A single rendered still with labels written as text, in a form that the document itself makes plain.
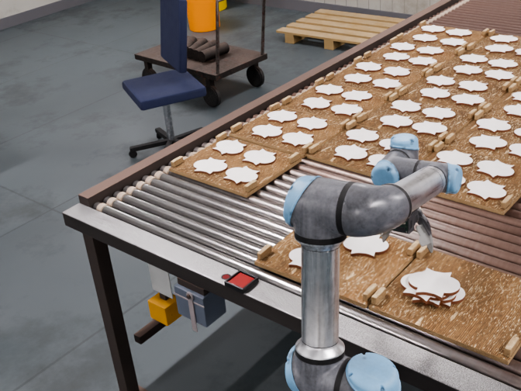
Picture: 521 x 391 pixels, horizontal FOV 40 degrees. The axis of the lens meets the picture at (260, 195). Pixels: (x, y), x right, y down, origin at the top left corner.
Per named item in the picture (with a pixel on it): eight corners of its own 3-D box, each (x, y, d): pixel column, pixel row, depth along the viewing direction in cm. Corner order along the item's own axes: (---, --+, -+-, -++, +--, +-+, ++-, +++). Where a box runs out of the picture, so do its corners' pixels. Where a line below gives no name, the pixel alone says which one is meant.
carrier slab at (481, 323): (508, 365, 184) (508, 361, 183) (368, 309, 207) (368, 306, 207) (556, 294, 207) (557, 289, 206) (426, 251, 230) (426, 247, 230)
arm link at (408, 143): (384, 141, 193) (395, 129, 199) (384, 178, 198) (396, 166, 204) (412, 144, 189) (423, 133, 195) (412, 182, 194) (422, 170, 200)
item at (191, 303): (205, 338, 239) (199, 295, 230) (176, 323, 247) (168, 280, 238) (228, 320, 247) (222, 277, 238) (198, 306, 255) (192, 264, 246)
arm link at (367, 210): (393, 196, 142) (466, 154, 182) (342, 188, 147) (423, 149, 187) (390, 252, 145) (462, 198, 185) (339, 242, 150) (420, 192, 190)
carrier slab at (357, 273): (365, 309, 208) (365, 304, 207) (254, 264, 231) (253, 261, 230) (422, 250, 231) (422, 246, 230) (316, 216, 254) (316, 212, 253)
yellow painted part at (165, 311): (167, 326, 255) (157, 272, 243) (150, 317, 260) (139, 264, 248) (184, 314, 260) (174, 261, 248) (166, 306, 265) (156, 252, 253)
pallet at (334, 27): (429, 32, 710) (429, 22, 704) (383, 60, 654) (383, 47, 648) (323, 18, 782) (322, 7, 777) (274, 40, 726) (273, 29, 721)
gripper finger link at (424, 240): (425, 261, 203) (406, 233, 203) (433, 250, 208) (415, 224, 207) (433, 257, 201) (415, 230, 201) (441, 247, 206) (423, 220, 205)
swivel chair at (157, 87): (183, 126, 560) (163, -15, 507) (235, 146, 521) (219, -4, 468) (115, 155, 524) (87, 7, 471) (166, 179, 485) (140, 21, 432)
